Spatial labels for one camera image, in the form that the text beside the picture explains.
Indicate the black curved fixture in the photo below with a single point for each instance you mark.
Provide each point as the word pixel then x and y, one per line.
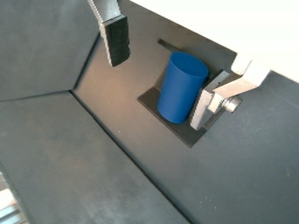
pixel 187 128

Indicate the blue oval cylinder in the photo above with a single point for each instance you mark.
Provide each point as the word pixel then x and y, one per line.
pixel 186 73

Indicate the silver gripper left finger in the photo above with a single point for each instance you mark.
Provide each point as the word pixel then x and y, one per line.
pixel 114 30

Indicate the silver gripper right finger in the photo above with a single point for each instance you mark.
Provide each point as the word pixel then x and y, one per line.
pixel 219 95

